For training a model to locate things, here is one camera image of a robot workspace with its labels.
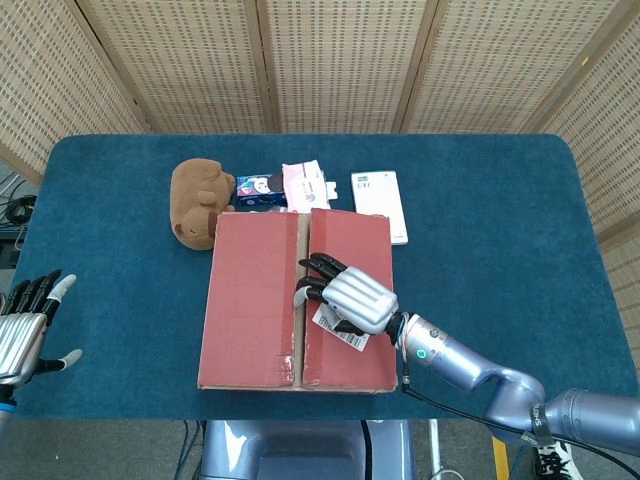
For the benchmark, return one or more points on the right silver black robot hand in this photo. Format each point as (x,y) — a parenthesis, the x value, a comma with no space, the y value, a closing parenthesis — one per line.
(357,295)

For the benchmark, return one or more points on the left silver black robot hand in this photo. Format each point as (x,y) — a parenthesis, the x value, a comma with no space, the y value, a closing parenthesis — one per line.
(20,335)

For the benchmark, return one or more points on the cardboard box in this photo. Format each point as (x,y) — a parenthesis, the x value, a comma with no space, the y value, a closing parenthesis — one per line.
(250,300)

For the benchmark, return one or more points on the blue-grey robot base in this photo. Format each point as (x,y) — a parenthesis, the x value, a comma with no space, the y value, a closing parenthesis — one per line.
(300,450)

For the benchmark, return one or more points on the blue snack packet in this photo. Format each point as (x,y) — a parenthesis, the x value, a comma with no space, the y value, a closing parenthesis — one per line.
(257,192)

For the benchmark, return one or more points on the teal blue carpet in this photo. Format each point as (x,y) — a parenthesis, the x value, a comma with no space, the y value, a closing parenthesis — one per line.
(500,250)

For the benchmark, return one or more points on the white flat carton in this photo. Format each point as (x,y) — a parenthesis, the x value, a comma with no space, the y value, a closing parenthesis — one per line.
(380,205)

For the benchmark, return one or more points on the small white packet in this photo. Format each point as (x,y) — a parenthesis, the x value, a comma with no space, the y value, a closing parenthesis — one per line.
(331,190)

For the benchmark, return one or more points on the pink tissue pack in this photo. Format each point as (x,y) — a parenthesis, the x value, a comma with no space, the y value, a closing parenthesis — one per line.
(302,185)

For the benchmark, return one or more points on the white table leg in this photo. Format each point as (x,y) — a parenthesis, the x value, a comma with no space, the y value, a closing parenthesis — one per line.
(434,445)

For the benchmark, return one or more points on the brown plush toy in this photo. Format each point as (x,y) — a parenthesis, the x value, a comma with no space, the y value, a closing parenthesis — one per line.
(192,200)

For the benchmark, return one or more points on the woven wooden folding screen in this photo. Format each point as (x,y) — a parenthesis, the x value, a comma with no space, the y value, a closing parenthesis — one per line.
(340,65)

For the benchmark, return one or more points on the white black sneaker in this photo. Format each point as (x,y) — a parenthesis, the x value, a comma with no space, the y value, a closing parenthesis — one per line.
(555,460)

